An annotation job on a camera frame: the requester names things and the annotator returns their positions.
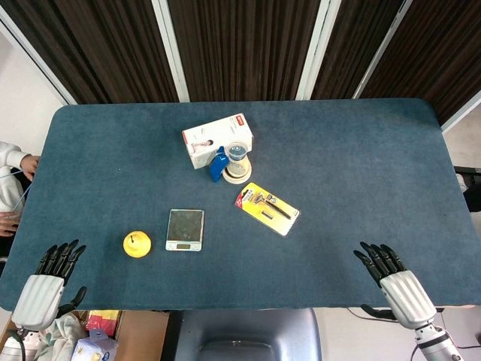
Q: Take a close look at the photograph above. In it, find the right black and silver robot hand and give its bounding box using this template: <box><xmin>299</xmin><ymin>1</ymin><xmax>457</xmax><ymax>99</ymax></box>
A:
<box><xmin>352</xmin><ymin>241</ymin><xmax>437</xmax><ymax>331</ymax></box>

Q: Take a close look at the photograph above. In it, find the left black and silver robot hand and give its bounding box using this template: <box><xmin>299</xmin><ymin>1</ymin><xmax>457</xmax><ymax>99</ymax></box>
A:
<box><xmin>11</xmin><ymin>239</ymin><xmax>88</xmax><ymax>332</ymax></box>

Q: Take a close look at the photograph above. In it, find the yellow apple-shaped object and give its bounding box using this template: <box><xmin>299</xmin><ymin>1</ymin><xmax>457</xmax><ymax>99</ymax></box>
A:
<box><xmin>123</xmin><ymin>230</ymin><xmax>154</xmax><ymax>259</ymax></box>

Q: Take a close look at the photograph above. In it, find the small digital kitchen scale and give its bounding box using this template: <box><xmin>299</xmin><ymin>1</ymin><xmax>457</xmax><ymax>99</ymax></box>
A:
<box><xmin>165</xmin><ymin>208</ymin><xmax>206</xmax><ymax>252</ymax></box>

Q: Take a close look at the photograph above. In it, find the pale crumpled cloth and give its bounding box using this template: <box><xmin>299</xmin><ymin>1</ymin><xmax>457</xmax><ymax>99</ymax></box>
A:
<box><xmin>33</xmin><ymin>314</ymin><xmax>88</xmax><ymax>361</ymax></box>

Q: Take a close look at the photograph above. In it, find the yellow and red package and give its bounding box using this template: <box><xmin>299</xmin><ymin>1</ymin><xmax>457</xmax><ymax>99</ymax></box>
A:
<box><xmin>85</xmin><ymin>309</ymin><xmax>122</xmax><ymax>332</ymax></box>

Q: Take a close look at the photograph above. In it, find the blue and white tissue pack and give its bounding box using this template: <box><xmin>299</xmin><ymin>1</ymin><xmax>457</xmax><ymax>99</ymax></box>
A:
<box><xmin>71</xmin><ymin>335</ymin><xmax>119</xmax><ymax>361</ymax></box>

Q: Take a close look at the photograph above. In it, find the brown cardboard box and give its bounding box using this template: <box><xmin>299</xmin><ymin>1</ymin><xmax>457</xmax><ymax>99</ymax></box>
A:
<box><xmin>113</xmin><ymin>310</ymin><xmax>170</xmax><ymax>361</ymax></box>

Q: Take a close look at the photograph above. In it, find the blue table cloth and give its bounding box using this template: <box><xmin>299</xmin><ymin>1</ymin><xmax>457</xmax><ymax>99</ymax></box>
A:
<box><xmin>0</xmin><ymin>98</ymin><xmax>481</xmax><ymax>312</ymax></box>

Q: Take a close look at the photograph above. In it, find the person in white top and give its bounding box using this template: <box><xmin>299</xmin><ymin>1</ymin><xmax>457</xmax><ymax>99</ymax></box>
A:
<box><xmin>0</xmin><ymin>141</ymin><xmax>41</xmax><ymax>264</ymax></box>

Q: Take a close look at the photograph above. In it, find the grey-blue chair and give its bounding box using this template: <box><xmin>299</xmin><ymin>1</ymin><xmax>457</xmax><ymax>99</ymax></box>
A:
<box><xmin>174</xmin><ymin>308</ymin><xmax>322</xmax><ymax>361</ymax></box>

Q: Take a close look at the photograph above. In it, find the yellow razor blister pack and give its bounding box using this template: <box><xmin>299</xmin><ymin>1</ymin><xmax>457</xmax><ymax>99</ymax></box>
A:
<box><xmin>234</xmin><ymin>182</ymin><xmax>301</xmax><ymax>237</ymax></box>

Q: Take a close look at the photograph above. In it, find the cream masking tape roll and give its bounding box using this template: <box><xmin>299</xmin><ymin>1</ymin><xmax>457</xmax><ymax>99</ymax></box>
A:
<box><xmin>222</xmin><ymin>164</ymin><xmax>253</xmax><ymax>185</ymax></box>

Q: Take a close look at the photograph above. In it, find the clear plastic jar blue lid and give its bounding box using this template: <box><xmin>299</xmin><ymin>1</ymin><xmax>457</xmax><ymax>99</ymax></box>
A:
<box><xmin>225</xmin><ymin>140</ymin><xmax>252</xmax><ymax>177</ymax></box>

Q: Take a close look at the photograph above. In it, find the blue plastic packet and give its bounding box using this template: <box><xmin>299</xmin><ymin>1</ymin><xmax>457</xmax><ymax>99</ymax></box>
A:
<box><xmin>208</xmin><ymin>145</ymin><xmax>229</xmax><ymax>184</ymax></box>

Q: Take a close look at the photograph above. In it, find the white cardboard product box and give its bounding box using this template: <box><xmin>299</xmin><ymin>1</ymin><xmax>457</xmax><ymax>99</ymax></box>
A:
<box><xmin>181</xmin><ymin>112</ymin><xmax>254</xmax><ymax>170</ymax></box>

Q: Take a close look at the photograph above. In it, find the dark slatted partition panel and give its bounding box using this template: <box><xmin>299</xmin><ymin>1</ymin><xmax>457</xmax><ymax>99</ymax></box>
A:
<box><xmin>168</xmin><ymin>0</ymin><xmax>325</xmax><ymax>102</ymax></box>
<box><xmin>359</xmin><ymin>0</ymin><xmax>481</xmax><ymax>127</ymax></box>
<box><xmin>310</xmin><ymin>0</ymin><xmax>404</xmax><ymax>100</ymax></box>
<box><xmin>0</xmin><ymin>0</ymin><xmax>180</xmax><ymax>105</ymax></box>

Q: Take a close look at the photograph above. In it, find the black cable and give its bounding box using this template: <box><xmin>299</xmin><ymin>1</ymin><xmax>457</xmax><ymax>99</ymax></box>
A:
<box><xmin>346</xmin><ymin>306</ymin><xmax>445</xmax><ymax>317</ymax></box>

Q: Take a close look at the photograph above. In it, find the thin light blue cable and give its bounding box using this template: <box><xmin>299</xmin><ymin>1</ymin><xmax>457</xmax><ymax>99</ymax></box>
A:
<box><xmin>10</xmin><ymin>168</ymin><xmax>35</xmax><ymax>217</ymax></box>

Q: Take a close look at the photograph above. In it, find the white partition post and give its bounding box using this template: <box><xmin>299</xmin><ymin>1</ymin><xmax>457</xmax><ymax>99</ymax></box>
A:
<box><xmin>0</xmin><ymin>6</ymin><xmax>79</xmax><ymax>105</ymax></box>
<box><xmin>352</xmin><ymin>0</ymin><xmax>413</xmax><ymax>100</ymax></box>
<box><xmin>298</xmin><ymin>0</ymin><xmax>341</xmax><ymax>101</ymax></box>
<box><xmin>440</xmin><ymin>89</ymin><xmax>481</xmax><ymax>133</ymax></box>
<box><xmin>151</xmin><ymin>0</ymin><xmax>190</xmax><ymax>102</ymax></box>

